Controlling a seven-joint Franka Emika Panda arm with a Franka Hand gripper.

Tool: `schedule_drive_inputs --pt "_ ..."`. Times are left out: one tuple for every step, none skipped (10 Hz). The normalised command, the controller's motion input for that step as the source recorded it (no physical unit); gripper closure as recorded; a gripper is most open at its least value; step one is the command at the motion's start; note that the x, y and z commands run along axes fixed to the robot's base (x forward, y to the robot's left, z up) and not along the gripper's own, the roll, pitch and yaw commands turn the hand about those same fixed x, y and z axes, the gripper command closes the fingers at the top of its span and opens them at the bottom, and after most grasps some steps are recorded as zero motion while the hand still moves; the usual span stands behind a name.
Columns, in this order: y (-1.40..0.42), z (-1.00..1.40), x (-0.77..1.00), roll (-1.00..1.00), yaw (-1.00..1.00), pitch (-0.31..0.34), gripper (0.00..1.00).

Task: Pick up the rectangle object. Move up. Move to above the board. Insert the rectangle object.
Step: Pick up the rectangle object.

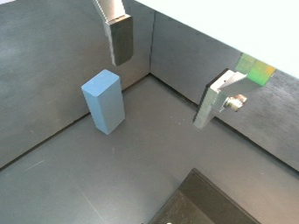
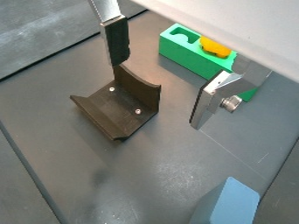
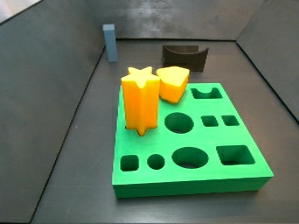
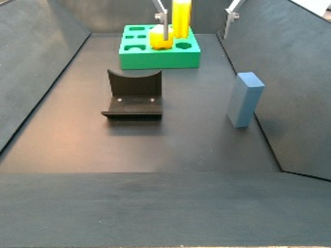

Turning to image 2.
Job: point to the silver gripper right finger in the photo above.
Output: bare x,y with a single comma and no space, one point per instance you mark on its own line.
219,93

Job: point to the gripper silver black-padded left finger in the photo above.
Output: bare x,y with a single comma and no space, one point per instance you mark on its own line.
113,29

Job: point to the blue rectangular block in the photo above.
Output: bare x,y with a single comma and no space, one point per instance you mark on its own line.
228,204

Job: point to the green shape sorter board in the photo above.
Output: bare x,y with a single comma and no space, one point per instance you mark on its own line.
179,45

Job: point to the yellow round peg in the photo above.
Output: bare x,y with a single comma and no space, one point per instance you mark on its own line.
213,47

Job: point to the black curved holder stand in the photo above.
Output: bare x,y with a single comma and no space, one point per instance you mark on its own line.
123,105

